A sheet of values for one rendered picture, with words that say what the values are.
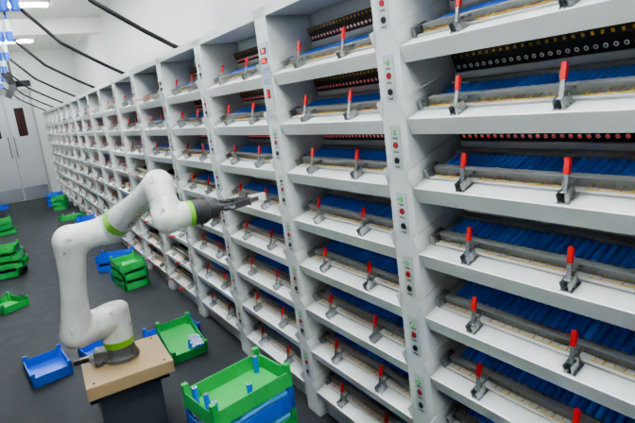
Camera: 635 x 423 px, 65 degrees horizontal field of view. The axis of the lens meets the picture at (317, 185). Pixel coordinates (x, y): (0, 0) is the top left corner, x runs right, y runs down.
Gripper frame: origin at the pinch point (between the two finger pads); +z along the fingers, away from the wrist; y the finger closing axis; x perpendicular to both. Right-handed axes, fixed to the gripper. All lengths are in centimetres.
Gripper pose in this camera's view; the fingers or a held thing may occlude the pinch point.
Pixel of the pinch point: (256, 197)
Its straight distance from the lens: 195.3
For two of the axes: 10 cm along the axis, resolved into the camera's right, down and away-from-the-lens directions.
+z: 8.3, -1.9, 5.2
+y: 5.4, 0.9, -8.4
